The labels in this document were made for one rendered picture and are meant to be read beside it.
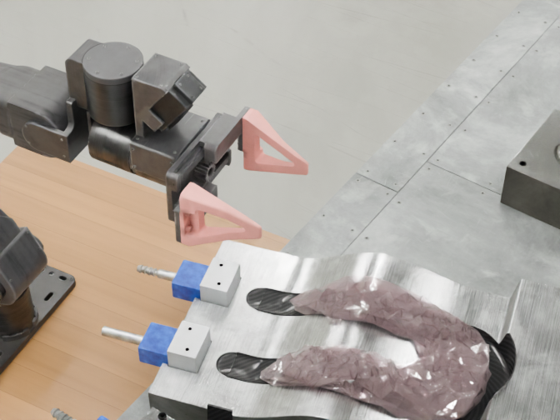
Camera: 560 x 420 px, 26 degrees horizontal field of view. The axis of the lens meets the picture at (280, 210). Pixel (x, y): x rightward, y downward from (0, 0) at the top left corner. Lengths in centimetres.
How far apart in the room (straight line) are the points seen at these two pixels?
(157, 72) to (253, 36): 223
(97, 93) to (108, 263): 54
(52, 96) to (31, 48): 214
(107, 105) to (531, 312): 58
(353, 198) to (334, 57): 158
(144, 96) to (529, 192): 73
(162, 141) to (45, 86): 15
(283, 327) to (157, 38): 196
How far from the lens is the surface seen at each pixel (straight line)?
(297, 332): 147
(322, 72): 322
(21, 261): 147
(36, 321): 158
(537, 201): 170
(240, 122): 118
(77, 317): 159
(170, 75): 112
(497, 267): 165
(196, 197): 111
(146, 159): 116
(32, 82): 125
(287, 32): 336
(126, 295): 161
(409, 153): 180
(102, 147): 120
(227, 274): 151
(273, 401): 140
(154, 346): 146
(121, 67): 114
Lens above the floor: 200
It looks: 45 degrees down
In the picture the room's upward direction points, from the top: straight up
